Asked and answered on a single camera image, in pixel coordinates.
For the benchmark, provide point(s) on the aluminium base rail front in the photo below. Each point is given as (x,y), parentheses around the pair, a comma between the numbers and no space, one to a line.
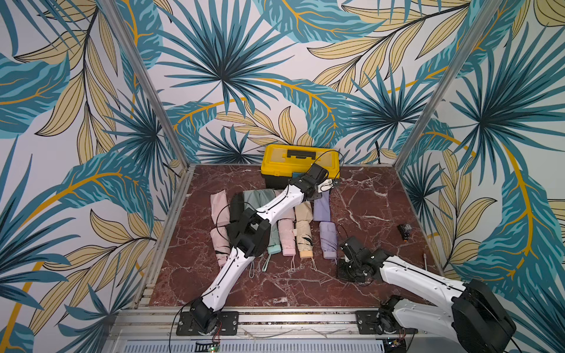
(259,329)

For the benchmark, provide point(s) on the mint sleeved umbrella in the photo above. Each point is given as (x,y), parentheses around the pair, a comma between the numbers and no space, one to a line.
(274,246)

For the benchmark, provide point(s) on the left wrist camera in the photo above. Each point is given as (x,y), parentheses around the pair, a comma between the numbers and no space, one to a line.
(326,186)

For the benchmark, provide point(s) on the yellow black toolbox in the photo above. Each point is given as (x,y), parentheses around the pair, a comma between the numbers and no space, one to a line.
(283,162)

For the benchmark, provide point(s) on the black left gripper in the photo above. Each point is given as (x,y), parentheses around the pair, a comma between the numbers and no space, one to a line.
(315,195)

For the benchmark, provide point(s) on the aluminium frame rail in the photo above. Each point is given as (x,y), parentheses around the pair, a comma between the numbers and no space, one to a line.
(467,47)
(119,27)

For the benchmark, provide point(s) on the lavender umbrella sleeve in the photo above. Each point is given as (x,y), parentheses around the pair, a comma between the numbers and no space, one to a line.
(321,208)

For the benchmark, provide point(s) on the mint umbrella sleeve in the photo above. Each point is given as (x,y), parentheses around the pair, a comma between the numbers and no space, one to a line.
(258,198)

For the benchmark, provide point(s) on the beige umbrella sleeve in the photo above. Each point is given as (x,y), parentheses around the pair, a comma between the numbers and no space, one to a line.
(304,212)

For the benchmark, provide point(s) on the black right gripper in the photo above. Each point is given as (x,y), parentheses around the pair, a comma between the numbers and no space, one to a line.
(349,249)

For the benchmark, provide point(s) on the small black electrical part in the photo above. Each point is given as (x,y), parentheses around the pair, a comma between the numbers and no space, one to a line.
(405,231)

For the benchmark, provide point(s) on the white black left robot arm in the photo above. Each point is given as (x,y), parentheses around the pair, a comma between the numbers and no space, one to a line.
(250,239)

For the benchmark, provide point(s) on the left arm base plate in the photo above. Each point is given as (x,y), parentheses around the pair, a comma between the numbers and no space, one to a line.
(223,323)

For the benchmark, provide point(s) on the pink umbrella sleeve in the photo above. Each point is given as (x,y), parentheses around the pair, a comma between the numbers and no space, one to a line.
(288,214)
(219,209)

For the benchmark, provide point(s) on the aluminium frame rail left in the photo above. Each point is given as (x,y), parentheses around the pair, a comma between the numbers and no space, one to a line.
(119,27)

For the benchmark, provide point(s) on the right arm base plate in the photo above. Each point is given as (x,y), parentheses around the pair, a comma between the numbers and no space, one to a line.
(380,322)

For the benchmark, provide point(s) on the pink sleeved umbrella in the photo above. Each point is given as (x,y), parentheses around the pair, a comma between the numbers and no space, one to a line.
(287,237)

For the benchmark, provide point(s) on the lavender sleeved umbrella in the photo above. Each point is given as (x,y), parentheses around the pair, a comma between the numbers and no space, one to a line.
(329,240)

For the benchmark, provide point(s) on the beige sleeved umbrella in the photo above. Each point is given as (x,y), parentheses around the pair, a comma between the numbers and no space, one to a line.
(304,239)

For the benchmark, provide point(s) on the aluminium frame rail right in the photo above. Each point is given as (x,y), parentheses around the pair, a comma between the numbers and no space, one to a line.
(467,47)

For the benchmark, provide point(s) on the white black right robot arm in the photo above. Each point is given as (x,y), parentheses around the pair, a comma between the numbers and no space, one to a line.
(467,313)

